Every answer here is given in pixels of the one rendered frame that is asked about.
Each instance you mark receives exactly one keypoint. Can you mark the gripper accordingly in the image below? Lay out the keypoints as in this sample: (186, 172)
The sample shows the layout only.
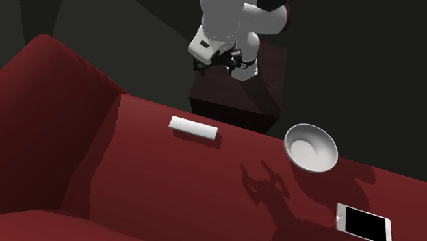
(219, 59)

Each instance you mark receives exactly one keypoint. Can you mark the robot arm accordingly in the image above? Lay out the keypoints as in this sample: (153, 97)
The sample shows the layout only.
(230, 20)

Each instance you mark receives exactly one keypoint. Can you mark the dark red robot stand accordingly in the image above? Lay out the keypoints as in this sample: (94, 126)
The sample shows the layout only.
(233, 96)

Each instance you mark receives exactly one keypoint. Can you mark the white remote control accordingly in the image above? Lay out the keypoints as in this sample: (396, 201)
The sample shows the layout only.
(192, 127)

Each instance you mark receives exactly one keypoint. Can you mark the white bowl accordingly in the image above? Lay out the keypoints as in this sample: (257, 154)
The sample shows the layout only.
(311, 148)

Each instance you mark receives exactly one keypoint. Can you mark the red sofa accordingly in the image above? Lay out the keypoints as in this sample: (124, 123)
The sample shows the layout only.
(160, 180)

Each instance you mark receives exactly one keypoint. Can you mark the white smartphone with black screen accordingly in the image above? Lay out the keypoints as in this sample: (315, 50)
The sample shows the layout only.
(363, 222)

